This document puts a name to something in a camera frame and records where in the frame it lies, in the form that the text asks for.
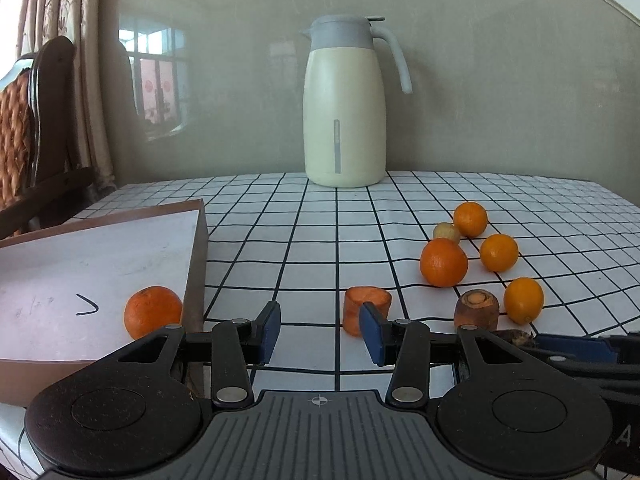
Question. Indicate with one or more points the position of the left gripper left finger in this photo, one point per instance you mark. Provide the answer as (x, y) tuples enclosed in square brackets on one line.
[(146, 404)]

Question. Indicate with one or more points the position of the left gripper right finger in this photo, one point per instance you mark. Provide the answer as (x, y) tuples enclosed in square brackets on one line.
[(473, 403)]

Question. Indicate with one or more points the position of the brown carrot top chunk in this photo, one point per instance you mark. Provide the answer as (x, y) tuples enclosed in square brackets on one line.
[(477, 307)]

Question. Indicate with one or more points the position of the large dark orange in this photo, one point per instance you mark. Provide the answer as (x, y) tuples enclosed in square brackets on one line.
[(443, 263)]

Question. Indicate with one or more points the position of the orange carrot chunk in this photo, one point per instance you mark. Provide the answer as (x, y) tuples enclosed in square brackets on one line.
[(355, 297)]

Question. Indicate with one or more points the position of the small yellow-brown kiwi fruit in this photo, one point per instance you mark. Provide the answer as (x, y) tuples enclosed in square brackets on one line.
[(446, 231)]

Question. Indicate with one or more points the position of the brown cardboard box tray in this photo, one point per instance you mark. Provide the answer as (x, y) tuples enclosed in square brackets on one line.
[(64, 289)]

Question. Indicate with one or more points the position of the checkered white tablecloth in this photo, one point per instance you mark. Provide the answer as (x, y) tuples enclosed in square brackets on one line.
[(280, 237)]

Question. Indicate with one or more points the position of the wooden sofa with cushions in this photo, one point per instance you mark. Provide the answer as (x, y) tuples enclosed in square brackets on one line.
[(43, 181)]

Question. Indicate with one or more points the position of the cream thermos jug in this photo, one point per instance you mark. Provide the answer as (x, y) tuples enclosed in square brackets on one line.
[(344, 110)]

